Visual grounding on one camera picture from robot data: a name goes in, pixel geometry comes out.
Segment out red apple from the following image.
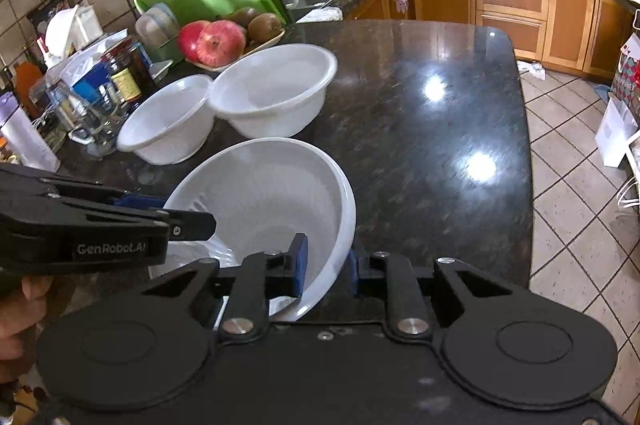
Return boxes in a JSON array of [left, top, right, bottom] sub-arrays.
[[196, 20, 247, 68], [178, 20, 211, 62]]

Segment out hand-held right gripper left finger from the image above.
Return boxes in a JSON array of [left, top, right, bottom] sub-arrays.
[[139, 232, 310, 341]]

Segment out black snack bag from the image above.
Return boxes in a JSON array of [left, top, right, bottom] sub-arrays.
[[27, 0, 71, 51]]

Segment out beige fruit tray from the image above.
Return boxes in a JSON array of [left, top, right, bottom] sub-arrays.
[[185, 28, 287, 73]]

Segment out brown kiwi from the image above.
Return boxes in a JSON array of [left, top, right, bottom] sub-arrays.
[[222, 6, 261, 28], [248, 12, 283, 44]]

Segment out person's left hand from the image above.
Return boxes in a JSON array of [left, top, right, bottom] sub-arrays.
[[0, 276, 53, 360]]

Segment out red gift bag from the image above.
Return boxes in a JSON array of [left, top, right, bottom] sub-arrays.
[[610, 32, 640, 116]]

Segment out wooden base cabinets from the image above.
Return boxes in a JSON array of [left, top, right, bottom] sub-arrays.
[[345, 0, 636, 81]]

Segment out glass measuring cup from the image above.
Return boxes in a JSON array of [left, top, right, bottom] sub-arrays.
[[65, 80, 131, 158]]

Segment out orange plastic bottle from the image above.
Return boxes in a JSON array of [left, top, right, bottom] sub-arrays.
[[12, 62, 46, 118]]

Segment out dark sauce jar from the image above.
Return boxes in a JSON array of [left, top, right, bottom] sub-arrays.
[[100, 36, 158, 106]]

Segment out white plastic bag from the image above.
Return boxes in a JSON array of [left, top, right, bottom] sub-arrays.
[[44, 5, 103, 58]]

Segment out white paper bag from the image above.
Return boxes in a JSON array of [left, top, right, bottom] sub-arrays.
[[595, 98, 638, 168]]

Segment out white plastic bowl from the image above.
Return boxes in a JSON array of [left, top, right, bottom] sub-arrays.
[[116, 74, 215, 166], [148, 138, 357, 322], [206, 44, 339, 139]]

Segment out white rag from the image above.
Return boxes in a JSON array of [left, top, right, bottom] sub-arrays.
[[297, 6, 344, 23]]

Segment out purple-lid water bottle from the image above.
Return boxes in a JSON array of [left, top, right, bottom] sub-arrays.
[[0, 102, 61, 172]]

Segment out dark bead bracelet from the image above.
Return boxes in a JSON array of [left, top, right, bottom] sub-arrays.
[[0, 375, 48, 411]]

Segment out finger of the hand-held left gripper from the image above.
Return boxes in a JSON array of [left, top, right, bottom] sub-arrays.
[[155, 209, 218, 242], [55, 185, 167, 208]]

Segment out blue tissue box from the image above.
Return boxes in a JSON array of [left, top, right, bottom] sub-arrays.
[[75, 55, 118, 91]]

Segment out clear plastic container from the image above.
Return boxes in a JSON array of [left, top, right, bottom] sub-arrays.
[[136, 2, 181, 48]]

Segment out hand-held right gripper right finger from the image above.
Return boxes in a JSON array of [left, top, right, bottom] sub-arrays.
[[348, 247, 535, 341]]

